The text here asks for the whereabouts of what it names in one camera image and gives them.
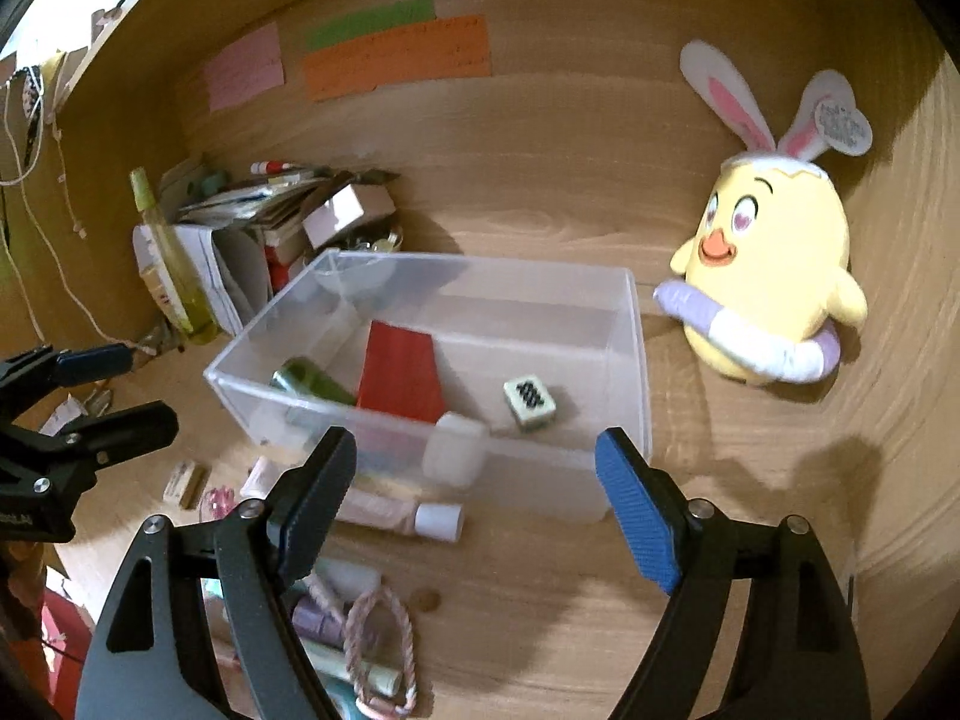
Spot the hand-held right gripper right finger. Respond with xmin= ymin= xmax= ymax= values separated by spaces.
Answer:
xmin=595 ymin=426 xmax=871 ymax=720

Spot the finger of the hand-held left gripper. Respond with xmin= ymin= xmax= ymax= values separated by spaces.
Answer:
xmin=0 ymin=343 xmax=137 ymax=425
xmin=0 ymin=401 xmax=181 ymax=500

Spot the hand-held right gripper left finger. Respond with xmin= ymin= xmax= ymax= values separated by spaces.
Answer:
xmin=75 ymin=426 xmax=358 ymax=720

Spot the purple tube with black cap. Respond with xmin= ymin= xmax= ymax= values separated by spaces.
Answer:
xmin=289 ymin=592 xmax=346 ymax=642

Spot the pink tube with white cap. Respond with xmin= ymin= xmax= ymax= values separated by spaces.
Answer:
xmin=330 ymin=487 xmax=464 ymax=542

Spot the pale green tube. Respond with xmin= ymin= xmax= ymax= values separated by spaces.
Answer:
xmin=300 ymin=641 xmax=402 ymax=698

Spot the clear plastic box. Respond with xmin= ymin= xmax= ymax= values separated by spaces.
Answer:
xmin=204 ymin=249 xmax=652 ymax=526

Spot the small white tube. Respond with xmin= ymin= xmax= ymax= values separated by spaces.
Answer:
xmin=240 ymin=456 xmax=286 ymax=500

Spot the small beige eraser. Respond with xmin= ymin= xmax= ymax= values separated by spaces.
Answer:
xmin=163 ymin=460 xmax=207 ymax=509

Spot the white tube with yellow label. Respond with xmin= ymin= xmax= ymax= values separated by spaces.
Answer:
xmin=139 ymin=240 xmax=185 ymax=331

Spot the dark green tube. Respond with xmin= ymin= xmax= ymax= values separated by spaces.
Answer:
xmin=270 ymin=358 xmax=357 ymax=407

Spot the yellow-green spray bottle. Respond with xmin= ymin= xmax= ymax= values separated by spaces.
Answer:
xmin=129 ymin=167 xmax=220 ymax=346

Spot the red cloth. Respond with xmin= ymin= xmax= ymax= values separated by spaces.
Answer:
xmin=22 ymin=585 xmax=98 ymax=683

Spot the red flat box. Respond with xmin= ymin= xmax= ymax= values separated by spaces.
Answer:
xmin=356 ymin=320 xmax=449 ymax=425

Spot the white earbud case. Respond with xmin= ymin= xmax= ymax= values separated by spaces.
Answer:
xmin=421 ymin=411 xmax=488 ymax=482

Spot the mahjong tile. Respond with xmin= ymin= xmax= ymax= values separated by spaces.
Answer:
xmin=502 ymin=376 xmax=560 ymax=432

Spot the red and white small box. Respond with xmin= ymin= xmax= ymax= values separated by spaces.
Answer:
xmin=259 ymin=229 xmax=308 ymax=290

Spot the clear plastic bowl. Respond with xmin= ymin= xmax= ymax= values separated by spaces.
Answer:
xmin=311 ymin=251 xmax=398 ymax=293

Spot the stack of papers and booklets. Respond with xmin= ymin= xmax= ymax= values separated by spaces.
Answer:
xmin=176 ymin=165 xmax=353 ymax=241

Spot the small white cardboard box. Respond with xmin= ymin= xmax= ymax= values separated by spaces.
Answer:
xmin=300 ymin=184 xmax=396 ymax=250

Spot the yellow chick plush toy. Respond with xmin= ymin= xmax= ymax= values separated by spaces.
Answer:
xmin=651 ymin=40 xmax=875 ymax=387

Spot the pink paper note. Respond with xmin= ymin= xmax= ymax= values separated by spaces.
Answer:
xmin=204 ymin=21 xmax=287 ymax=113

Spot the orange paper note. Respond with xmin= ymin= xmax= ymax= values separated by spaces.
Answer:
xmin=304 ymin=15 xmax=492 ymax=102

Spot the green paper strip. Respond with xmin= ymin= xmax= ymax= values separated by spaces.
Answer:
xmin=304 ymin=0 xmax=437 ymax=50

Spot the white cable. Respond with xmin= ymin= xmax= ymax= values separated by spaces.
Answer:
xmin=0 ymin=67 xmax=140 ymax=350

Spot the pink braided hair tie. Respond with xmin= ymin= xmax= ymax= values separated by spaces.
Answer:
xmin=343 ymin=586 xmax=417 ymax=717

